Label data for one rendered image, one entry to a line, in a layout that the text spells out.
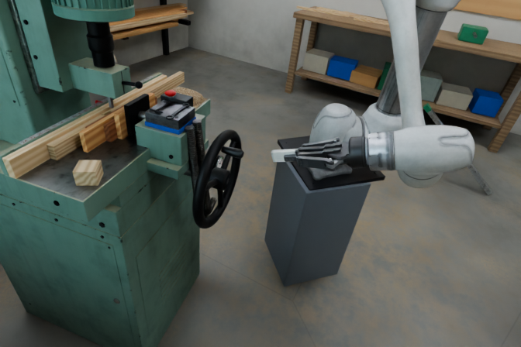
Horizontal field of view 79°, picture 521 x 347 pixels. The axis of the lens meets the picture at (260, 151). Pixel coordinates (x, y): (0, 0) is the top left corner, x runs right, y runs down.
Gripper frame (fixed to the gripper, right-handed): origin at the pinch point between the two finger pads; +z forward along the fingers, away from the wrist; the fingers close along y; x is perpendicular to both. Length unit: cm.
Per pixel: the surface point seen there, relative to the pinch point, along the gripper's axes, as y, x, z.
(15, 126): 14, -21, 73
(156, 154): 9.3, -7.3, 31.8
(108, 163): 19.3, -10.8, 37.5
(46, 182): 30, -13, 44
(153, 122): 8.1, -15.8, 29.7
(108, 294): 25, 33, 58
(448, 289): -60, 117, -49
